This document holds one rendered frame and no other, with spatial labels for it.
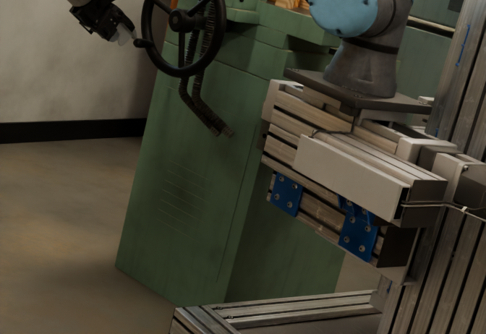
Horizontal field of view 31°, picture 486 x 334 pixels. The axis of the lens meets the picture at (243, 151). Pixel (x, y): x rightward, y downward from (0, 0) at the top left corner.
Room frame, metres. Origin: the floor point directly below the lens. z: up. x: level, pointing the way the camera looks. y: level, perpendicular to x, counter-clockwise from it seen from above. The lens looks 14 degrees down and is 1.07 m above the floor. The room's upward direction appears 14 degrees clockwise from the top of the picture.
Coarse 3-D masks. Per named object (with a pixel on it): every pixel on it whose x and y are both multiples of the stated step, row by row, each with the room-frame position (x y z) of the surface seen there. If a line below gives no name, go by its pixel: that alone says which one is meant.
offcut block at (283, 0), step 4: (276, 0) 2.31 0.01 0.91; (280, 0) 2.31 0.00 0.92; (284, 0) 2.30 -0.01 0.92; (288, 0) 2.30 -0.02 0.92; (292, 0) 2.32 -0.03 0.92; (276, 4) 2.31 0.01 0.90; (280, 4) 2.31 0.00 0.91; (284, 4) 2.30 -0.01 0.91; (288, 4) 2.30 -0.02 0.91; (292, 4) 2.32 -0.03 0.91; (288, 8) 2.31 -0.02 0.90; (292, 8) 2.32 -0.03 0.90
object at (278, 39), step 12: (180, 0) 2.50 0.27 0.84; (204, 12) 2.44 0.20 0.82; (240, 24) 2.36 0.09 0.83; (252, 24) 2.33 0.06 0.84; (252, 36) 2.33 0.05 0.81; (264, 36) 2.30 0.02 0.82; (276, 36) 2.28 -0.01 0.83; (288, 36) 2.27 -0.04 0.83; (288, 48) 2.28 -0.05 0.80; (300, 48) 2.32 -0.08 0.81; (312, 48) 2.37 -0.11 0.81; (324, 48) 2.41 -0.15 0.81
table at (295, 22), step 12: (192, 0) 2.34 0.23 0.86; (228, 12) 2.27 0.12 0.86; (240, 12) 2.26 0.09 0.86; (252, 12) 2.30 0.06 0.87; (264, 12) 2.32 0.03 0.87; (276, 12) 2.29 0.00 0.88; (288, 12) 2.27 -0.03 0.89; (300, 12) 2.28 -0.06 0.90; (264, 24) 2.31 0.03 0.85; (276, 24) 2.29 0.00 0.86; (288, 24) 2.26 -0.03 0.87; (300, 24) 2.24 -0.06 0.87; (312, 24) 2.22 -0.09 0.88; (300, 36) 2.24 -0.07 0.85; (312, 36) 2.21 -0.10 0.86; (324, 36) 2.20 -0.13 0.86; (336, 36) 2.24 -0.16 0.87
